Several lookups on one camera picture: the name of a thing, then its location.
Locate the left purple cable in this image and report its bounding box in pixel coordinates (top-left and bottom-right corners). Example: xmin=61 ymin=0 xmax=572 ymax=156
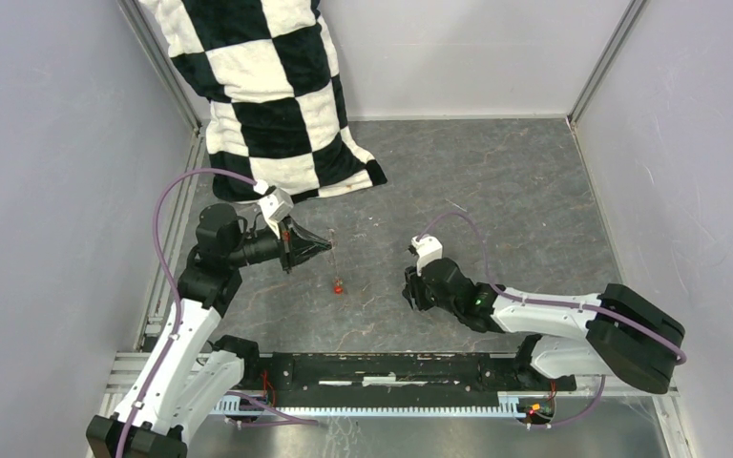
xmin=113 ymin=168 xmax=321 ymax=458

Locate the white slotted cable duct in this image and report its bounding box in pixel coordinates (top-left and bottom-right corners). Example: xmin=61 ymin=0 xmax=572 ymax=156
xmin=210 ymin=395 xmax=526 ymax=420

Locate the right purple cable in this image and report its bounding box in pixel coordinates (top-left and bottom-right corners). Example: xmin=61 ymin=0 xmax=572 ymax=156
xmin=414 ymin=211 xmax=688 ymax=429

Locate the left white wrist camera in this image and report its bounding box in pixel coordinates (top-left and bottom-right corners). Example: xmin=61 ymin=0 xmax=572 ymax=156
xmin=253 ymin=179 xmax=294 ymax=239

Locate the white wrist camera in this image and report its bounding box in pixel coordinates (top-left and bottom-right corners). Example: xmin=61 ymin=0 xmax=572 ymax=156
xmin=253 ymin=179 xmax=294 ymax=239
xmin=410 ymin=234 xmax=443 ymax=276

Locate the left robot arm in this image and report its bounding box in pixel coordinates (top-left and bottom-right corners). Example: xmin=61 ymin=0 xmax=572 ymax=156
xmin=86 ymin=204 xmax=331 ymax=457

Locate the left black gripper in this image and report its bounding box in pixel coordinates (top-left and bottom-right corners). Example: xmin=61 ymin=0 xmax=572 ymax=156
xmin=227 ymin=213 xmax=332 ymax=274

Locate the black white checkered blanket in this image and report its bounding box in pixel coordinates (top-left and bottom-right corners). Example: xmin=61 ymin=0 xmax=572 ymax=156
xmin=145 ymin=1 xmax=387 ymax=203

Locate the key with red tag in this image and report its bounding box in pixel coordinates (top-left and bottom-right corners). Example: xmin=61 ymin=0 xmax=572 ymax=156
xmin=333 ymin=278 xmax=344 ymax=295

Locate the purple cable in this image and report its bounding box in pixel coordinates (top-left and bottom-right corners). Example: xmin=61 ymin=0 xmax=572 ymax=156
xmin=113 ymin=168 xmax=321 ymax=458
xmin=414 ymin=211 xmax=688 ymax=429

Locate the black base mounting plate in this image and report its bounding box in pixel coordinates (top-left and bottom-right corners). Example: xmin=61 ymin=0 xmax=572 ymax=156
xmin=232 ymin=353 xmax=577 ymax=407

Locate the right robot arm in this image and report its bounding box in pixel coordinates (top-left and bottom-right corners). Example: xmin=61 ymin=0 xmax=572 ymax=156
xmin=403 ymin=258 xmax=686 ymax=394

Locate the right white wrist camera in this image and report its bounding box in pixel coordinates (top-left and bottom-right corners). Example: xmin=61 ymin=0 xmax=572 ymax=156
xmin=410 ymin=234 xmax=443 ymax=276

